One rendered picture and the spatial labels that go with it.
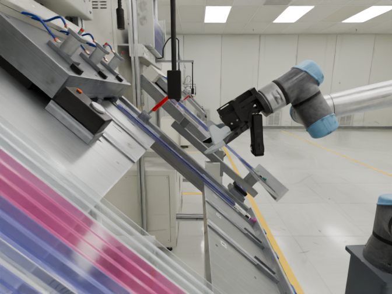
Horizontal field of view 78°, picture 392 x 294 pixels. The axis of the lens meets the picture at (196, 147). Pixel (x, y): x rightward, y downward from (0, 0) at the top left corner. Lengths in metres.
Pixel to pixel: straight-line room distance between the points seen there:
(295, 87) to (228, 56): 7.66
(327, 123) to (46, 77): 0.60
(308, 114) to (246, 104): 0.16
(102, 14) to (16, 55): 1.23
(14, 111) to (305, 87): 0.58
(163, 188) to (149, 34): 0.97
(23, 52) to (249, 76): 8.03
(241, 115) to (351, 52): 9.02
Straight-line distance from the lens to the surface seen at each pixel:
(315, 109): 0.68
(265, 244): 0.67
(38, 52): 0.44
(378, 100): 0.86
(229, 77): 8.23
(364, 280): 1.09
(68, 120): 0.41
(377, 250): 1.03
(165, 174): 1.60
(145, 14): 1.71
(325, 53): 9.20
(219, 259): 0.43
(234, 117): 0.63
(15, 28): 0.46
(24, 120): 0.36
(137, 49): 1.52
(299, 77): 0.67
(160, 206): 1.69
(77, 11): 0.81
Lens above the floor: 1.09
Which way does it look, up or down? 12 degrees down
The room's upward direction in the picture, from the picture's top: straight up
